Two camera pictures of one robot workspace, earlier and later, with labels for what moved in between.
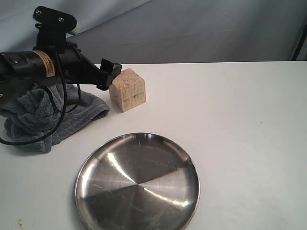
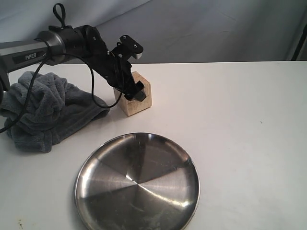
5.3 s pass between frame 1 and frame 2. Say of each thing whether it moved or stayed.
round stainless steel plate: stayed
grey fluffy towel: stayed
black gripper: moved
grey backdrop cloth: stayed
